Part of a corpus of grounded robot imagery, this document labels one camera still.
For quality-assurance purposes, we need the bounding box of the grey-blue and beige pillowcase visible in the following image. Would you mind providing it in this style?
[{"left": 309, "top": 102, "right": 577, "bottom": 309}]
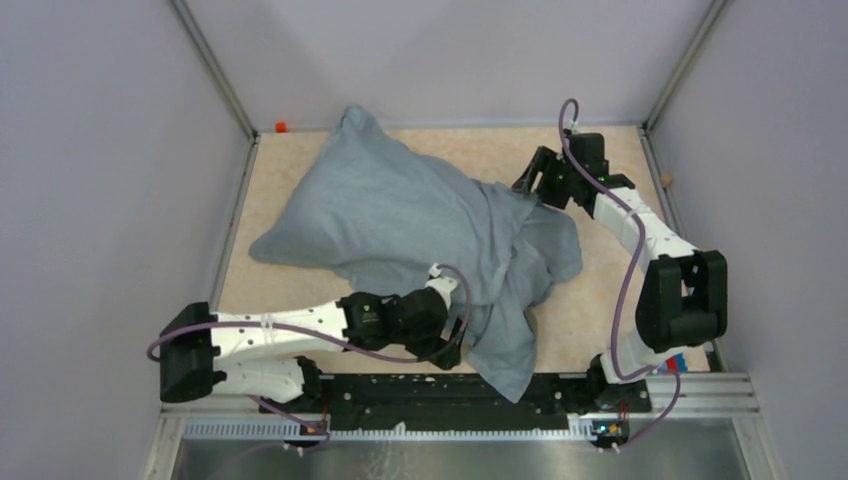
[{"left": 249, "top": 105, "right": 582, "bottom": 402}]

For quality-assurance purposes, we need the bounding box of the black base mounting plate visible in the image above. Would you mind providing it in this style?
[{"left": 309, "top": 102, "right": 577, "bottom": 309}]
[{"left": 278, "top": 373, "right": 652, "bottom": 432}]

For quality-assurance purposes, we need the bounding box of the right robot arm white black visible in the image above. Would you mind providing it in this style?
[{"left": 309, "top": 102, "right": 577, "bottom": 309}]
[{"left": 513, "top": 130, "right": 728, "bottom": 412}]

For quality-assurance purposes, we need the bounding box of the aluminium frame rail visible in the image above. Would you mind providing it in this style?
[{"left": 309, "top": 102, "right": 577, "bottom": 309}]
[{"left": 163, "top": 373, "right": 760, "bottom": 445}]

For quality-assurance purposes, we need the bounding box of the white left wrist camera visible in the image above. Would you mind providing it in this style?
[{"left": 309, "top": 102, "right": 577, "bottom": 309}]
[{"left": 425, "top": 263, "right": 459, "bottom": 309}]

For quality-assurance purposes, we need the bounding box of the multicolour toy brick stack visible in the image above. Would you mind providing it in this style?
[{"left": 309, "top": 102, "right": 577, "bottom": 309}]
[{"left": 663, "top": 354, "right": 688, "bottom": 373}]

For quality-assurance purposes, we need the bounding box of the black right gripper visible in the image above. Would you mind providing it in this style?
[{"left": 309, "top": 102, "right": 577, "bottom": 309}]
[{"left": 513, "top": 147, "right": 581, "bottom": 211}]

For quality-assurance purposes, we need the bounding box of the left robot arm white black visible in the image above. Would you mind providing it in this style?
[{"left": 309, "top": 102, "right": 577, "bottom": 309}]
[{"left": 148, "top": 278, "right": 462, "bottom": 414}]

